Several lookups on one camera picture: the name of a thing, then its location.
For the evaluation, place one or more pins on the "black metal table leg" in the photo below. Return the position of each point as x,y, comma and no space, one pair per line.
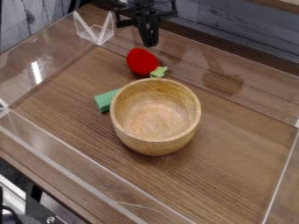
36,210

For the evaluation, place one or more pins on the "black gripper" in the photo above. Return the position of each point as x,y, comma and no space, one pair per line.
144,14

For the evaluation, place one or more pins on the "red plush strawberry toy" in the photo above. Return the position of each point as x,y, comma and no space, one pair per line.
142,64

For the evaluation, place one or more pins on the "green foam block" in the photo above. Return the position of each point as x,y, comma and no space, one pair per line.
104,99

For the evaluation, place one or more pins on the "wooden bowl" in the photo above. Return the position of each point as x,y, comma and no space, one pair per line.
154,113

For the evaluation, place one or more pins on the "clear acrylic tray wall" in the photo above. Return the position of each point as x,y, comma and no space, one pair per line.
235,174

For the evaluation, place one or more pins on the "clear acrylic corner bracket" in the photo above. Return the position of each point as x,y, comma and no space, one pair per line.
94,34

